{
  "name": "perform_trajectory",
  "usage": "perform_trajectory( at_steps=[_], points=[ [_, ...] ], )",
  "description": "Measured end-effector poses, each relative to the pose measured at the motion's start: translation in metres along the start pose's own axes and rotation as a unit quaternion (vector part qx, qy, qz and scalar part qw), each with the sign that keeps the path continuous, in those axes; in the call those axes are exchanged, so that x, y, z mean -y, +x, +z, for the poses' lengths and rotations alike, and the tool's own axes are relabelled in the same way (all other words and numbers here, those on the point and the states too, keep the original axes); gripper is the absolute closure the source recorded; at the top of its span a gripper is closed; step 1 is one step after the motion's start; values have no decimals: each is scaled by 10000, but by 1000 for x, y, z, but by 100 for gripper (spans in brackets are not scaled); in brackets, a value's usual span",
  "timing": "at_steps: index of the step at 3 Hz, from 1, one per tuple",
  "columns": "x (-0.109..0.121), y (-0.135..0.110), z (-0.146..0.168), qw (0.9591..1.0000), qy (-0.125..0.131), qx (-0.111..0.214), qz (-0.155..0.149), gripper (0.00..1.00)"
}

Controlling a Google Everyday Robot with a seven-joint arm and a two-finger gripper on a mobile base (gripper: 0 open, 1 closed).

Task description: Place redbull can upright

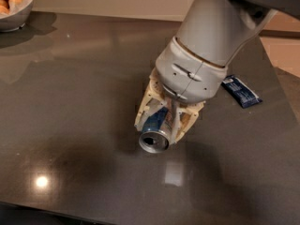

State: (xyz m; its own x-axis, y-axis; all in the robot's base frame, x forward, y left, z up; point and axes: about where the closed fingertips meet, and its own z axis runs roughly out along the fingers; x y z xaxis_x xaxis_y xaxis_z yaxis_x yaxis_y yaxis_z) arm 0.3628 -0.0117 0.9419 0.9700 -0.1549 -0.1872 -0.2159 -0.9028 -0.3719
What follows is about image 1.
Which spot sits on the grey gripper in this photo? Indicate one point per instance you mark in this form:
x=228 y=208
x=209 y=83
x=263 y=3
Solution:
x=188 y=74

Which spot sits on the blue silver redbull can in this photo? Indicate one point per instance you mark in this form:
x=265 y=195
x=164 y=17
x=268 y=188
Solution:
x=157 y=132

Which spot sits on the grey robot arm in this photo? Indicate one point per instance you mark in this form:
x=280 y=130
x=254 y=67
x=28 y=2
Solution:
x=216 y=30

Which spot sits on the dark blue snack packet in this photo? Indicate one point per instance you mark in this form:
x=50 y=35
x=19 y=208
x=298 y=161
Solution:
x=244 y=96

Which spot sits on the silver metal fruit bowl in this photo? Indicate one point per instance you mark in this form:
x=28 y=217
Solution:
x=15 y=21

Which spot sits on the white paper napkin in bowl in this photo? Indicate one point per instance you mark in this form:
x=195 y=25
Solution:
x=17 y=5

